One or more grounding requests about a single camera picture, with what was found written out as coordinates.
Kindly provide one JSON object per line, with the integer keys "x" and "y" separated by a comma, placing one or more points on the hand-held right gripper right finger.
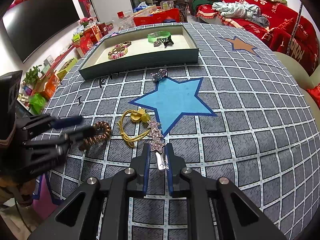
{"x": 170, "y": 165}

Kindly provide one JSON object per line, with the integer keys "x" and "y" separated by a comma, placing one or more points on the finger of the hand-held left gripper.
{"x": 67, "y": 121}
{"x": 75, "y": 137}

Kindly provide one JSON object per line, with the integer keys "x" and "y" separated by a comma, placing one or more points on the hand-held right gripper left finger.
{"x": 146, "y": 165}

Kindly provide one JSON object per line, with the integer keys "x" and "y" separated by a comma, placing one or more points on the silver star hair clip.
{"x": 155, "y": 135}

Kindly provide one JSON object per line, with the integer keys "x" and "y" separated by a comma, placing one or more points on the green shallow tray box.
{"x": 140, "y": 57}

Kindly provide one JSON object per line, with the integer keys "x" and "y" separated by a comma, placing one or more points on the green translucent bangle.
{"x": 156, "y": 38}

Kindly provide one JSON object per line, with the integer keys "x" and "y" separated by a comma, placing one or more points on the black hair claw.
{"x": 168, "y": 42}

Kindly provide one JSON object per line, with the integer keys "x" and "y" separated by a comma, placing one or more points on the person's left hand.
{"x": 15, "y": 191}

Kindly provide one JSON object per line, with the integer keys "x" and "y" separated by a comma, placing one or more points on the green plastic bag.
{"x": 38, "y": 103}

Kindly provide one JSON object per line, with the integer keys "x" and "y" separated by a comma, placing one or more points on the orange gift bag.
{"x": 48, "y": 86}

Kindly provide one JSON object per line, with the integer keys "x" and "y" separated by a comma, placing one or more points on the green wooden crate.
{"x": 67, "y": 67}

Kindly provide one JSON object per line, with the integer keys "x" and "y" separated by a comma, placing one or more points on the green potted plant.
{"x": 32, "y": 75}

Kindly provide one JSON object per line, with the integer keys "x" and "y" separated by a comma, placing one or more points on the stack of red gift boxes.
{"x": 90, "y": 38}

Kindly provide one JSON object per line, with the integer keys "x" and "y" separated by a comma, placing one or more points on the pink flower bouquet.
{"x": 88, "y": 21}

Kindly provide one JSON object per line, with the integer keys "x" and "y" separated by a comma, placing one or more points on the pale green armchair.
{"x": 300, "y": 75}

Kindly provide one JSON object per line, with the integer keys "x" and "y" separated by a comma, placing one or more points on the red embroidered cushion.
{"x": 315, "y": 92}

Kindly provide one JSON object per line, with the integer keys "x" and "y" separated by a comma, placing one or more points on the dark green cloth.
{"x": 203, "y": 2}

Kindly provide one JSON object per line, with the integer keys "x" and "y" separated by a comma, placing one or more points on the light blue crumpled clothes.
{"x": 237, "y": 11}

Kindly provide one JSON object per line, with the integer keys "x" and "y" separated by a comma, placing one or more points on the sofa with red cover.
{"x": 275, "y": 30}

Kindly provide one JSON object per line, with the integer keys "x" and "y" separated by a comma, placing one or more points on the black wall television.
{"x": 40, "y": 22}

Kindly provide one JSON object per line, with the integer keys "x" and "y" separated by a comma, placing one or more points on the silver pole with mount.
{"x": 293, "y": 35}

